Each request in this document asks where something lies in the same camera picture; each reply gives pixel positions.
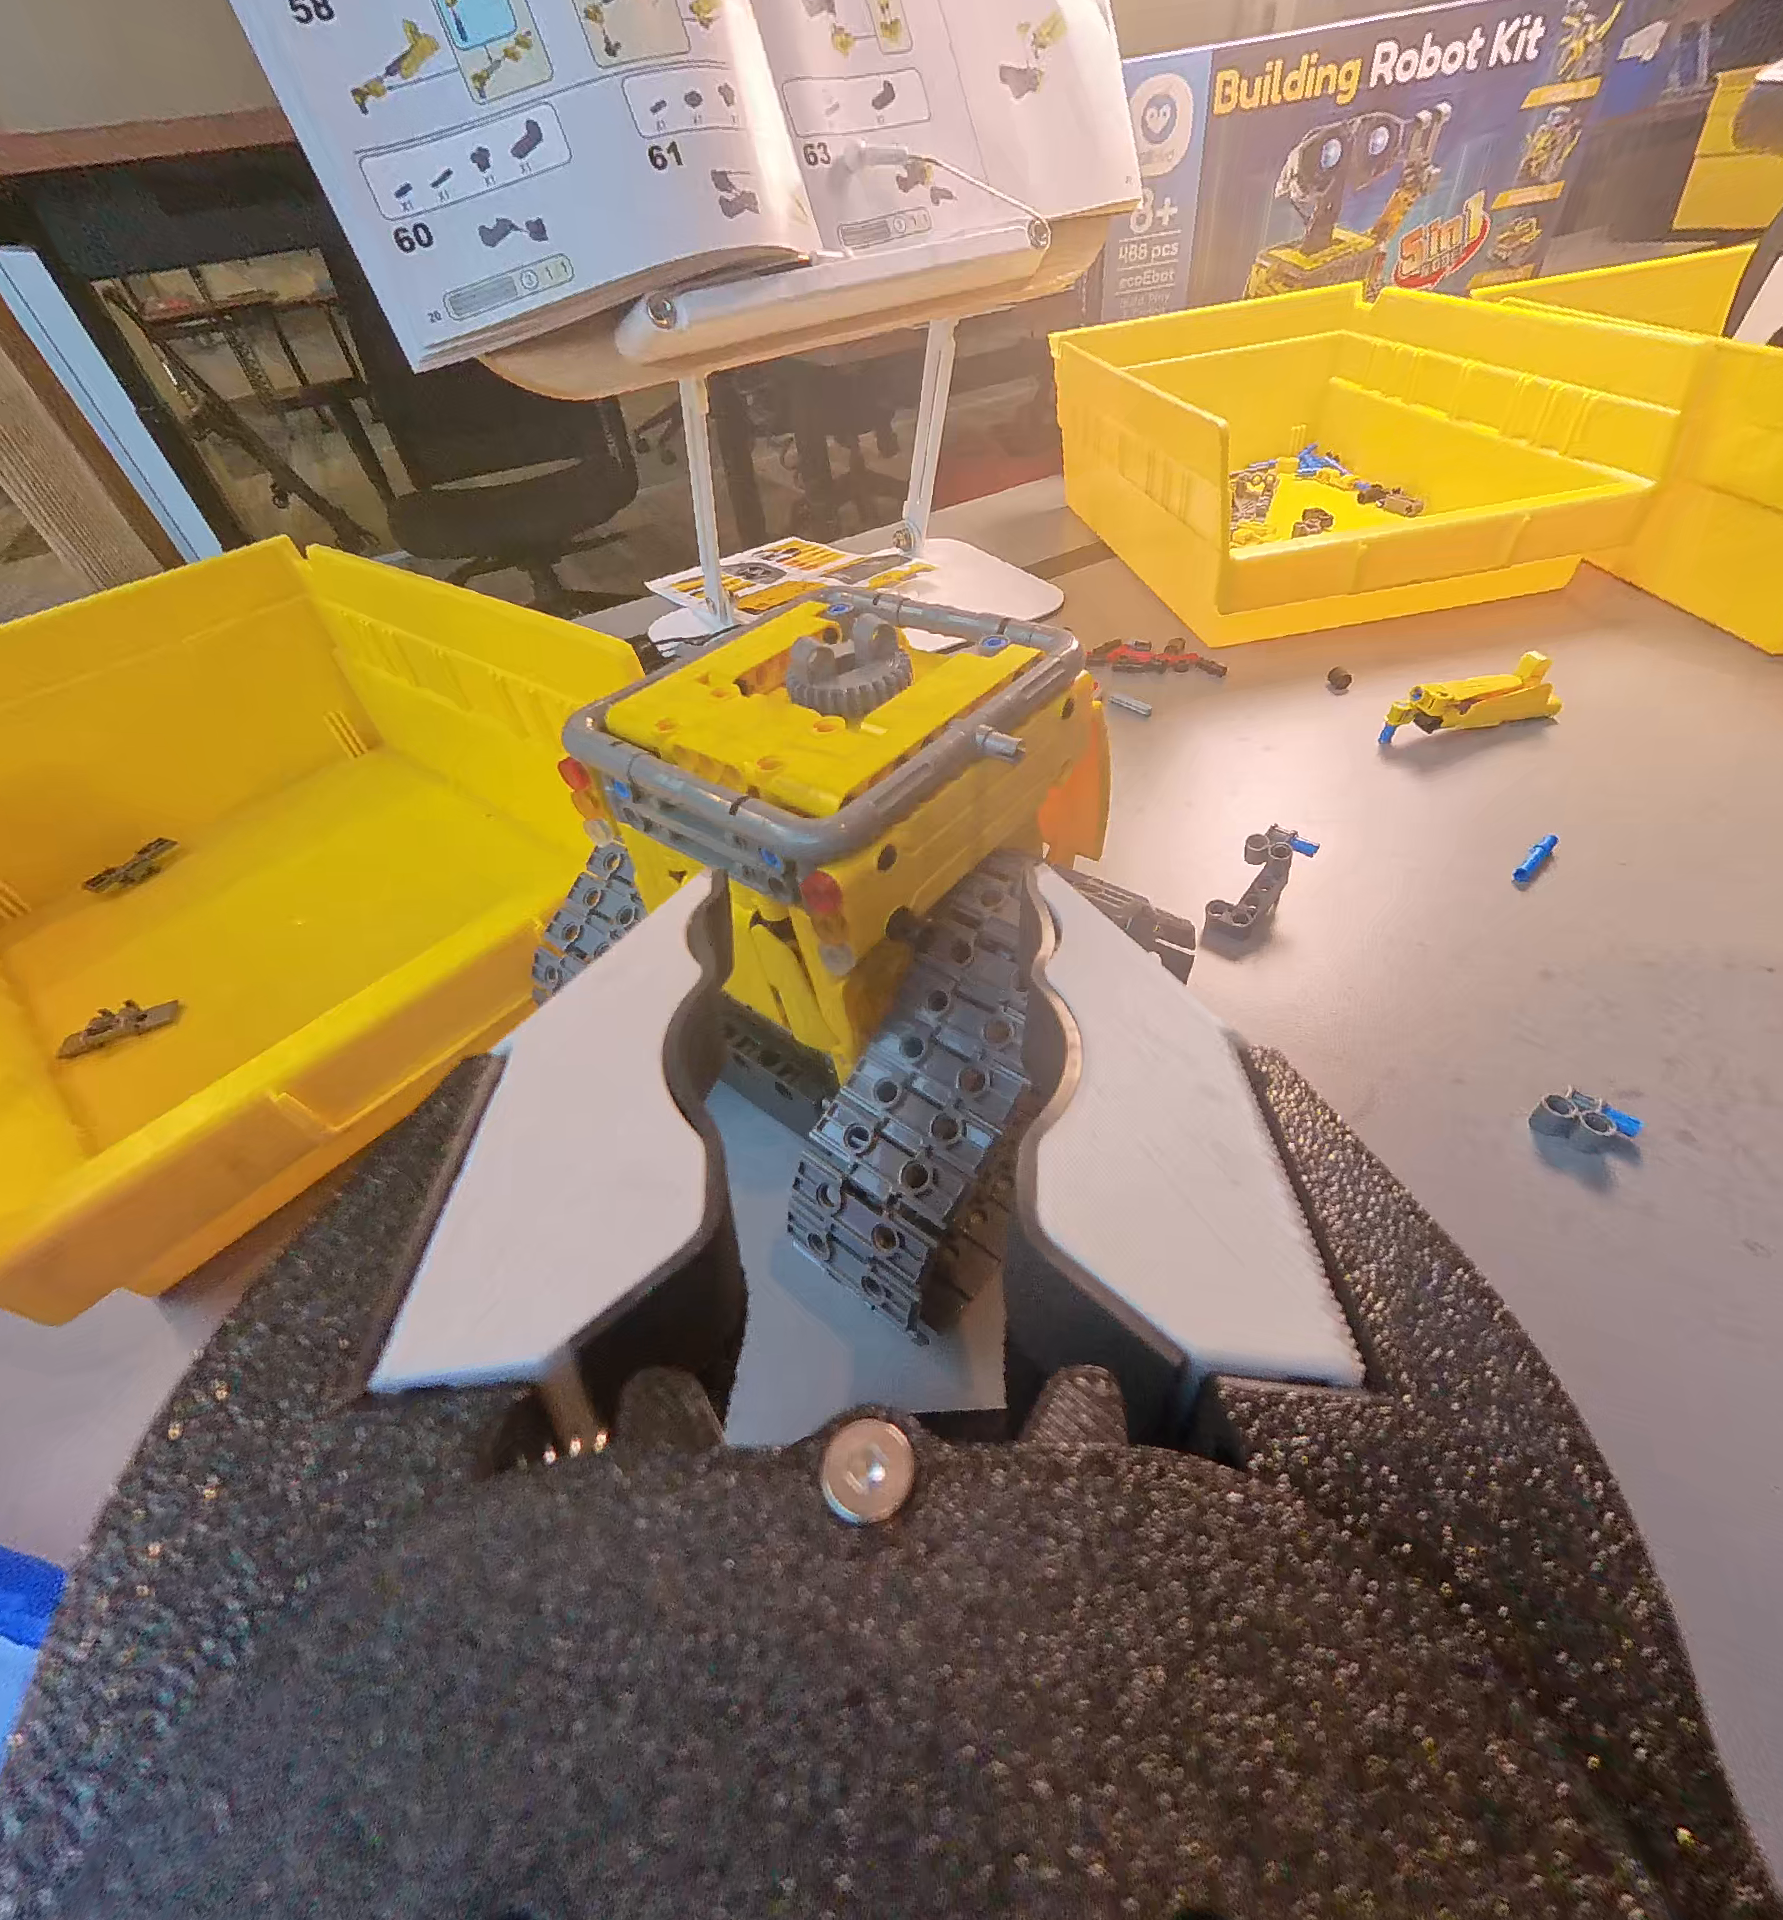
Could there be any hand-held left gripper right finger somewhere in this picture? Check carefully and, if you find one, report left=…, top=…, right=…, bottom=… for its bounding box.
left=1013, top=865, right=1365, bottom=1412

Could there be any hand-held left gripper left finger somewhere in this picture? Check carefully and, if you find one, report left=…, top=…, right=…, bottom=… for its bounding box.
left=374, top=885, right=744, bottom=1412

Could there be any grey bent beam piece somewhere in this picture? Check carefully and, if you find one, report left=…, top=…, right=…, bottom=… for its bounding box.
left=1208, top=849, right=1298, bottom=957

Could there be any small grey connector piece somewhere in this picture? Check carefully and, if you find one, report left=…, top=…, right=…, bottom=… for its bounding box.
left=1531, top=1090, right=1644, bottom=1156

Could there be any yellow toy tracked robot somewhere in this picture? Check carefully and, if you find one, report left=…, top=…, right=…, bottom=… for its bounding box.
left=531, top=585, right=1199, bottom=1337

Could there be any large yellow bin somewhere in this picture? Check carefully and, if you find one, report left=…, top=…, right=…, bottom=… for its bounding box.
left=1051, top=285, right=1718, bottom=646

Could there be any grey desk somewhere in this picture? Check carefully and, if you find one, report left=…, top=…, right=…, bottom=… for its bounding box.
left=0, top=511, right=1783, bottom=1920

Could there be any yellow bins stack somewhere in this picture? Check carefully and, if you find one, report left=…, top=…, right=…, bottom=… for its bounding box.
left=1671, top=68, right=1783, bottom=236

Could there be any wide yellow bin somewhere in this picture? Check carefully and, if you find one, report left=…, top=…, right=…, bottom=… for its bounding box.
left=0, top=539, right=653, bottom=1322

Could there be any blue printed cardboard box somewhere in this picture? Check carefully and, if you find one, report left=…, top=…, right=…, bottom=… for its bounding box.
left=1107, top=0, right=1733, bottom=315

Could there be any small yellow block assembly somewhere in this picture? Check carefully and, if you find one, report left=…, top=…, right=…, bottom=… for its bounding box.
left=1380, top=653, right=1561, bottom=745

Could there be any pile of small building pieces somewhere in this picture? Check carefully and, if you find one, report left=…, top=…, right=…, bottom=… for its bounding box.
left=1096, top=636, right=1229, bottom=723

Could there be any printed sticker sheet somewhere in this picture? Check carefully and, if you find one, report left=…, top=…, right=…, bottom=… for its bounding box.
left=727, top=539, right=923, bottom=602

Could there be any black office chair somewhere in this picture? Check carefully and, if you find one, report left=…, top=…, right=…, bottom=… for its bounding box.
left=322, top=315, right=647, bottom=602

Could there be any white book stand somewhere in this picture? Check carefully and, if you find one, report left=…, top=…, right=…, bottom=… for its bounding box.
left=486, top=225, right=1117, bottom=631

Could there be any instruction booklet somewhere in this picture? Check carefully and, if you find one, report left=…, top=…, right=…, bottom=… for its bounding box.
left=233, top=0, right=1149, bottom=378

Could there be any dark work table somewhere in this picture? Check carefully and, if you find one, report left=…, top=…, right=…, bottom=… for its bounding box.
left=0, top=115, right=308, bottom=211

